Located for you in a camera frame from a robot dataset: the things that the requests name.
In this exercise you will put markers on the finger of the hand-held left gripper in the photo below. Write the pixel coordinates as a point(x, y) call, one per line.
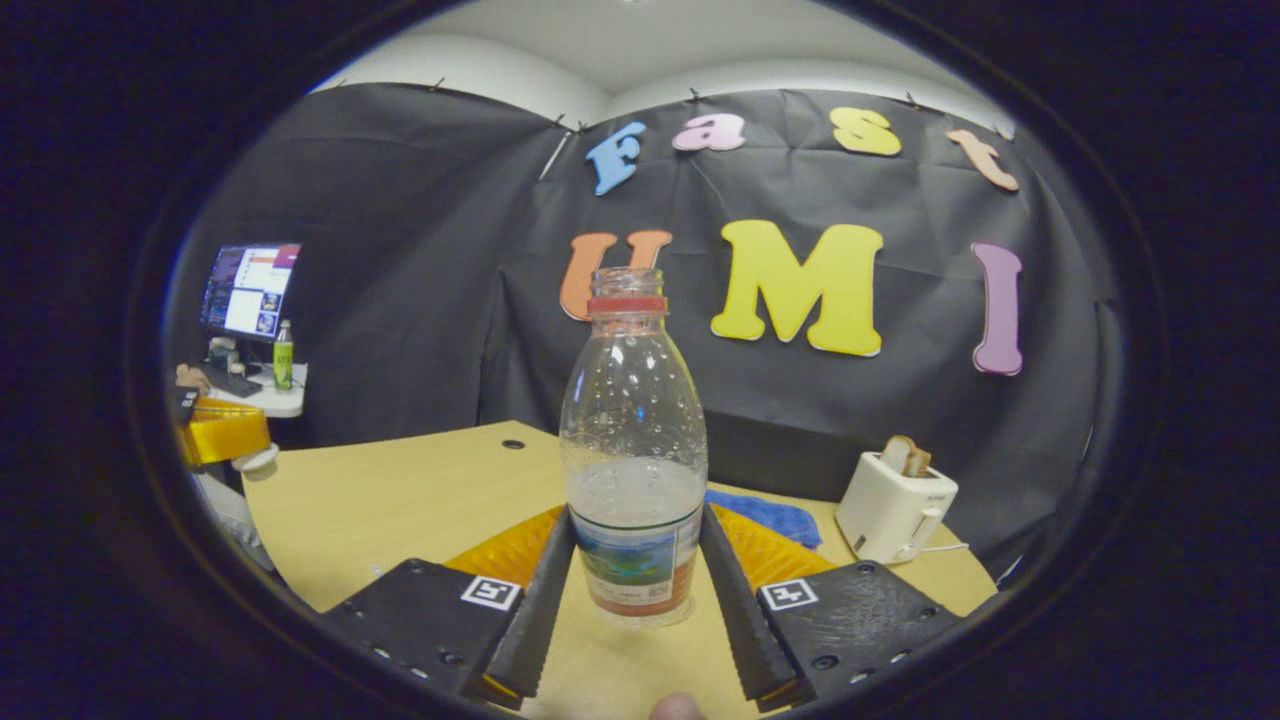
point(188, 405)
point(225, 438)

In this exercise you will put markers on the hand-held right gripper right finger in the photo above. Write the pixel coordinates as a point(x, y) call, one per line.
point(738, 610)

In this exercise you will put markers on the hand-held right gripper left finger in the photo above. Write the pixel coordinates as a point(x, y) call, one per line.
point(535, 610)

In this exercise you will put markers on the clear plastic water bottle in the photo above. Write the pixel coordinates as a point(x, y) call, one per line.
point(632, 420)

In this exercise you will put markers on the green drink bottle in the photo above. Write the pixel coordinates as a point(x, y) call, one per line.
point(283, 362)

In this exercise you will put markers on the small tan object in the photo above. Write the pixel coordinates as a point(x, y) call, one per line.
point(193, 377)

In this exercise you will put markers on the black keyboard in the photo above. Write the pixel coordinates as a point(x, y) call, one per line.
point(235, 382)

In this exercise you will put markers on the white side desk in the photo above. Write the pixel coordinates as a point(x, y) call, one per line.
point(285, 402)

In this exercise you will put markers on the blue cloth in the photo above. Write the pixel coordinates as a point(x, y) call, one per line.
point(775, 518)

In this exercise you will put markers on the computer monitor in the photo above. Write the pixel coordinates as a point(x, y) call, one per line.
point(250, 292)

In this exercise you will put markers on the white toaster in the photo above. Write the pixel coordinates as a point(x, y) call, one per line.
point(890, 510)

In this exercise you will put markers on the toast slice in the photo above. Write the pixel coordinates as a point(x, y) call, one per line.
point(905, 457)

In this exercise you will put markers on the black backdrop cloth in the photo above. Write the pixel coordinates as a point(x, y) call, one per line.
point(400, 250)

